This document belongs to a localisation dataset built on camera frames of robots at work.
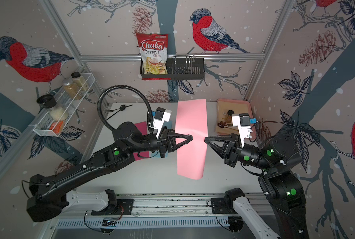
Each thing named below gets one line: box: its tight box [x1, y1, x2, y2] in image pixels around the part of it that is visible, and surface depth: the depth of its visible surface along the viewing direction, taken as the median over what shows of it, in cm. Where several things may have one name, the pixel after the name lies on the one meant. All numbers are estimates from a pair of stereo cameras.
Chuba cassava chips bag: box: [136, 32, 172, 81], surface depth 85 cm
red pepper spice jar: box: [227, 109, 235, 120], surface depth 105 cm
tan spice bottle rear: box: [70, 71, 90, 92], surface depth 83 cm
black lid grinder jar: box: [36, 94, 69, 122], surface depth 68 cm
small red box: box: [48, 120, 64, 134], surface depth 67 cm
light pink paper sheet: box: [176, 98, 208, 180], surface depth 48 cm
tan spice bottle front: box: [62, 79, 83, 101], surface depth 78 cm
